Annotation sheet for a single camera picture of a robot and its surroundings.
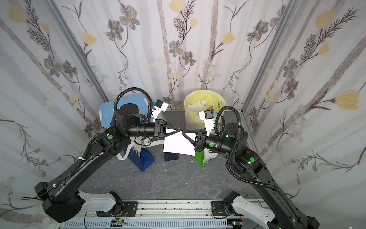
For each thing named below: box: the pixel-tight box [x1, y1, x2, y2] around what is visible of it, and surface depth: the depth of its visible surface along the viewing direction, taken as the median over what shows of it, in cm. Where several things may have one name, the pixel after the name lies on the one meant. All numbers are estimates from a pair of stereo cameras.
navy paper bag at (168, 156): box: [164, 152, 179, 162], surface depth 92 cm
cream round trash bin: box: [183, 89, 227, 131], surface depth 95 cm
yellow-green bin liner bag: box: [184, 89, 225, 123], surface depth 95 cm
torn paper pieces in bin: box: [185, 99, 210, 114], surface depth 98 cm
